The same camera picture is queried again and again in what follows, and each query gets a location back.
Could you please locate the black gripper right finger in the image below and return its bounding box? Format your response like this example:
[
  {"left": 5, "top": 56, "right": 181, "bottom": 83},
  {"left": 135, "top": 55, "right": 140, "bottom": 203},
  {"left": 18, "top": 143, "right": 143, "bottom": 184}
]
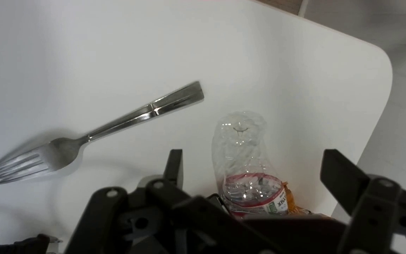
[{"left": 319, "top": 149, "right": 372, "bottom": 215}]

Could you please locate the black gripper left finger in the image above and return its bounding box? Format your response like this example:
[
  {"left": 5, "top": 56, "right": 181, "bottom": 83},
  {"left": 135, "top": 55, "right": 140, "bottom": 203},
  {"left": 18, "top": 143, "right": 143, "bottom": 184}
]
[{"left": 163, "top": 149, "right": 183, "bottom": 187}]

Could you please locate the clear plastic bottle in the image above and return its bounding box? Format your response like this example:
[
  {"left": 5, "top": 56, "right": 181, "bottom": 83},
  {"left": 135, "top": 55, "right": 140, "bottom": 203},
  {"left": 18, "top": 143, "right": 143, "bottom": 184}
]
[{"left": 211, "top": 111, "right": 304, "bottom": 218}]

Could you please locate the silver fork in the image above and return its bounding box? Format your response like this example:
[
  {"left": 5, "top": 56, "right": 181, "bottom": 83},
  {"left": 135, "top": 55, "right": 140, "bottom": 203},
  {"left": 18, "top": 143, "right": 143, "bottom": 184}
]
[{"left": 0, "top": 81, "right": 204, "bottom": 184}]

